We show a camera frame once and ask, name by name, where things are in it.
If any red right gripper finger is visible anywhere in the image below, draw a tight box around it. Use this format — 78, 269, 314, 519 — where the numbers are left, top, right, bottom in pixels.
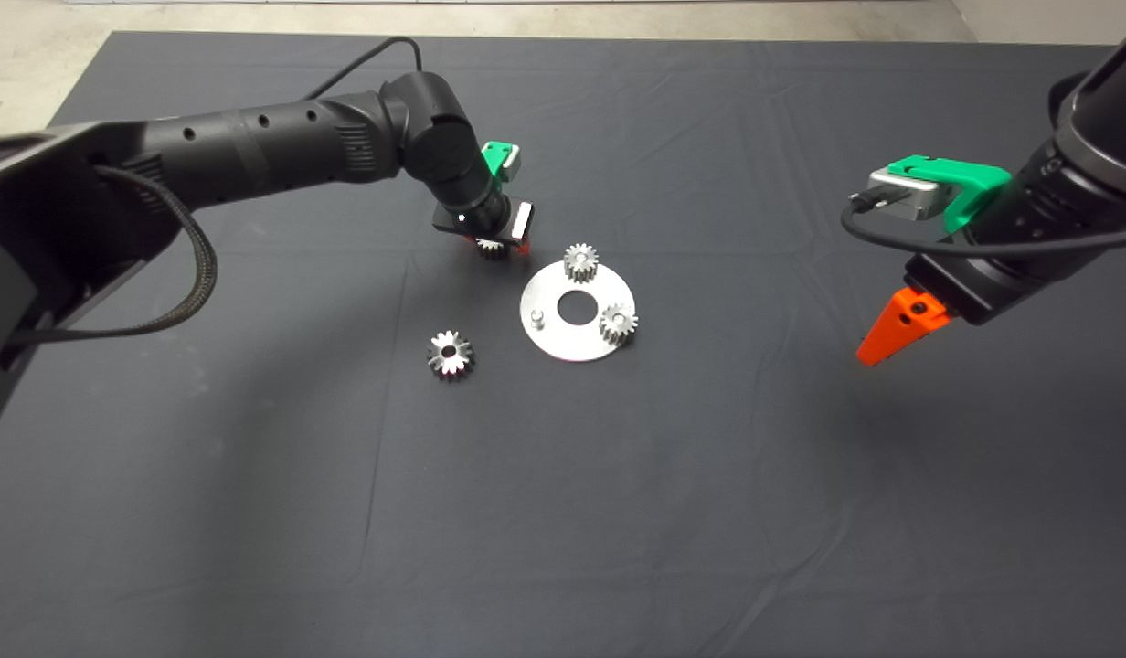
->
856, 288, 952, 366

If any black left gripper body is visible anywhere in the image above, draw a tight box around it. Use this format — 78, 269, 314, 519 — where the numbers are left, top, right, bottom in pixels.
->
433, 201, 535, 248

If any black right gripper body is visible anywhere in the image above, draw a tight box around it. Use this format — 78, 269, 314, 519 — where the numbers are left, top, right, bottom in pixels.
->
906, 239, 1030, 326

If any large steel gear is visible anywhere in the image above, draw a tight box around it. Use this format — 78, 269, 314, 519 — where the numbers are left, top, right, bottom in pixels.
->
426, 330, 475, 381

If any round metal plate with hole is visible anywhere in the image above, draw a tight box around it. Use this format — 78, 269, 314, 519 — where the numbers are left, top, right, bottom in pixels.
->
520, 260, 639, 363

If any dark grey table cloth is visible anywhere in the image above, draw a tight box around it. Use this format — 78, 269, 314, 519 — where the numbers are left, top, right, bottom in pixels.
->
0, 32, 1126, 658

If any green left camera mount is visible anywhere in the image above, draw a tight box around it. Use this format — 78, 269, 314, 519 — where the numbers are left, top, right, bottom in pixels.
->
483, 142, 518, 188

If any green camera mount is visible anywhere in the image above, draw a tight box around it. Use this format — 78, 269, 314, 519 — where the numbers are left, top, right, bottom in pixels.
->
887, 155, 1012, 234
483, 142, 518, 188

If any green right camera mount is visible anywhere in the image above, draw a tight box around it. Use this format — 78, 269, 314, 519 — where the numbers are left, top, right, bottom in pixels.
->
887, 155, 1012, 234

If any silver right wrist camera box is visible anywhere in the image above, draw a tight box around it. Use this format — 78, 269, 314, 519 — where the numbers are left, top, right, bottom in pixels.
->
869, 167, 943, 220

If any thin black camera cable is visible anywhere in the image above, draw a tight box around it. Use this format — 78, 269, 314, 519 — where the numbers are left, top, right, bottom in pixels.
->
303, 37, 425, 101

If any braided black cable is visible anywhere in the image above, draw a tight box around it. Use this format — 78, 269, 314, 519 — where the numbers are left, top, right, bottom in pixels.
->
4, 164, 219, 346

